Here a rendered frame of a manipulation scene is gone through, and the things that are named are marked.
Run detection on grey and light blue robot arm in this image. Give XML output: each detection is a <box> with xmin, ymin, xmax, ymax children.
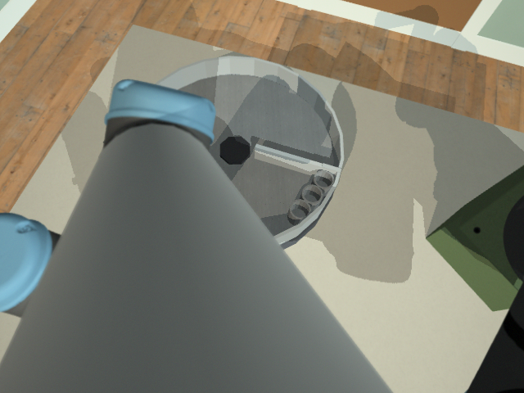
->
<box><xmin>0</xmin><ymin>79</ymin><xmax>524</xmax><ymax>393</ymax></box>

